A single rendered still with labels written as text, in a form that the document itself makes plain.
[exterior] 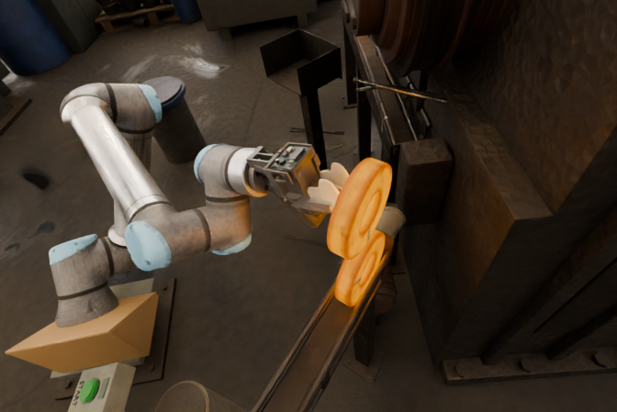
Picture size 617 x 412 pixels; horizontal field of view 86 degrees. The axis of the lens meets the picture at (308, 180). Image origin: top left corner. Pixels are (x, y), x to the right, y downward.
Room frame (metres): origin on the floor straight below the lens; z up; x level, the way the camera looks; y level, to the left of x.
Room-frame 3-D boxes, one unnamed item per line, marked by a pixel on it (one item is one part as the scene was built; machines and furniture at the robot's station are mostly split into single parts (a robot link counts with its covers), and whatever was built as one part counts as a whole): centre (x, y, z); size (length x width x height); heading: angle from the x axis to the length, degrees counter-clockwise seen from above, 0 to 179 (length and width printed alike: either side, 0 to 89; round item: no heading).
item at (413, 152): (0.50, -0.27, 0.68); 0.11 x 0.08 x 0.24; 84
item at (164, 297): (0.58, 0.87, 0.04); 0.40 x 0.40 x 0.08; 0
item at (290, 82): (1.25, -0.06, 0.36); 0.26 x 0.20 x 0.72; 29
